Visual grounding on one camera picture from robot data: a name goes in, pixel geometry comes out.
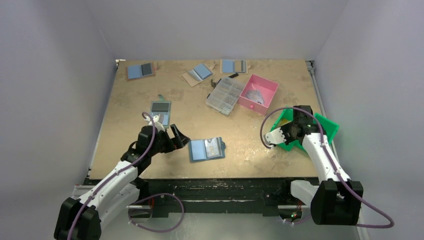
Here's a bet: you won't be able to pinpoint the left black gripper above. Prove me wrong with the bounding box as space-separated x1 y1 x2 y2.
148 124 189 156

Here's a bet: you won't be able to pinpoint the blue card holder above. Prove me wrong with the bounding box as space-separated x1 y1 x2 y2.
188 137 226 163

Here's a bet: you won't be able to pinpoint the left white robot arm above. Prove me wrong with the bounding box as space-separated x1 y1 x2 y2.
53 124 190 240

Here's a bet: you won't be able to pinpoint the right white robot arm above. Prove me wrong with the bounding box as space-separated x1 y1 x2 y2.
280 105 364 226

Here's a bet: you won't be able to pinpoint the teal open card holder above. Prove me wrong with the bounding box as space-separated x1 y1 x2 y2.
150 94 172 129

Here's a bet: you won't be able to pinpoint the cards in pink bin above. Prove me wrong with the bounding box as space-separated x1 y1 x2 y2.
245 89 265 105

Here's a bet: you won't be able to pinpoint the tan open card holder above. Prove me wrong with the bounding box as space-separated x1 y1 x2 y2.
181 63 215 87

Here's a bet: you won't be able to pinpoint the brown open card holder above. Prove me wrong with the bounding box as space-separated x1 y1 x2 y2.
126 62 157 81

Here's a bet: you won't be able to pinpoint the beige open card holder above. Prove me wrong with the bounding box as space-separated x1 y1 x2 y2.
220 59 250 74

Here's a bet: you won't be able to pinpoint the green plastic tray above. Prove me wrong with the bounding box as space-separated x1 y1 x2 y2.
270 109 305 152

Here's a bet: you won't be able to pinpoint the green tray lid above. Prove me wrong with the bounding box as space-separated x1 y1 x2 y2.
314 113 340 145

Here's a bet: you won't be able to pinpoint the pink plastic bin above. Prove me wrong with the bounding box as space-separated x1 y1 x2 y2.
237 74 279 115

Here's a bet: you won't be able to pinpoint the clear plastic organizer box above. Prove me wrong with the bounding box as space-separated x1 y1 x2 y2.
205 77 245 116

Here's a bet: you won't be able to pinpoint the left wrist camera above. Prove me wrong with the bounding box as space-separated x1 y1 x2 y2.
151 114 165 132

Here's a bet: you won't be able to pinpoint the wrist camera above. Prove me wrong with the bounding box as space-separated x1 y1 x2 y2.
262 126 288 148
151 114 165 132

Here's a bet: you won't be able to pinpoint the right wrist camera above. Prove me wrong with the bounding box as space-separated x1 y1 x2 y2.
262 126 288 148

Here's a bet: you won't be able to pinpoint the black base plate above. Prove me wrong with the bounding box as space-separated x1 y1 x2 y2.
128 177 307 218

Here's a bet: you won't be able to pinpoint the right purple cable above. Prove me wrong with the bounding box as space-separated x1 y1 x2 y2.
259 106 396 230

